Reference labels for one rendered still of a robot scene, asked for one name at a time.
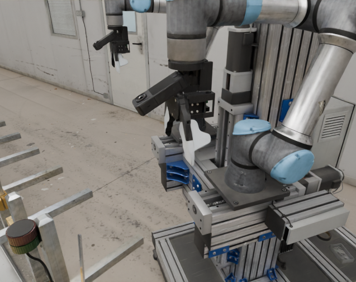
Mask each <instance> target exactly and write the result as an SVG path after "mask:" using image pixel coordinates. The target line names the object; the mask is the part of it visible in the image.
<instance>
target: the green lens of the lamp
mask: <svg viewBox="0 0 356 282"><path fill-rule="evenodd" d="M39 243H40V236H39V233H38V234H37V236H36V238H35V239H34V240H33V241H32V242H30V243H28V244H26V245H24V246H19V247H16V246H12V245H10V244H9V245H10V248H11V250H12V252H13V253H15V254H18V255H21V254H25V253H28V252H30V251H32V250H34V249H35V248H36V247H37V246H38V245H39Z"/></svg>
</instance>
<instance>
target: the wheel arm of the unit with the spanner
mask: <svg viewBox="0 0 356 282"><path fill-rule="evenodd" d="M143 244H144V238H143V237H142V236H141V235H139V234H137V235H135V236H134V237H132V238H131V239H129V240H128V241H127V242H125V243H124V244H122V245H121V246H120V247H118V248H116V249H115V250H114V251H112V252H111V253H109V254H108V255H107V256H105V257H104V258H102V259H100V260H99V261H98V262H96V263H95V264H94V265H92V266H91V267H89V268H88V269H86V270H85V271H84V276H85V282H92V281H94V280H95V279H96V278H98V277H99V276H101V275H102V274H103V273H104V272H106V271H107V270H108V269H110V268H111V267H113V266H114V265H115V264H117V263H118V262H120V261H121V260H122V259H124V258H125V257H126V256H127V255H129V254H130V253H132V252H133V251H134V250H136V249H137V248H138V247H140V246H141V245H143ZM70 282H81V276H80V274H79V275H78V276H76V277H75V278H73V279H72V280H71V281H70Z"/></svg>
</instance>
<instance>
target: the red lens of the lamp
mask: <svg viewBox="0 0 356 282"><path fill-rule="evenodd" d="M28 220H31V221H33V222H34V227H33V229H32V231H30V232H29V233H28V234H26V235H24V236H22V237H17V238H12V237H9V236H8V235H7V230H8V228H9V227H10V226H9V227H8V228H7V230H6V237H7V240H8V243H9V244H10V245H12V246H23V245H25V244H27V243H29V242H31V241H32V240H33V239H34V238H35V237H36V236H37V234H38V230H37V226H36V223H35V221H34V220H32V219H28ZM11 225H12V224H11Z"/></svg>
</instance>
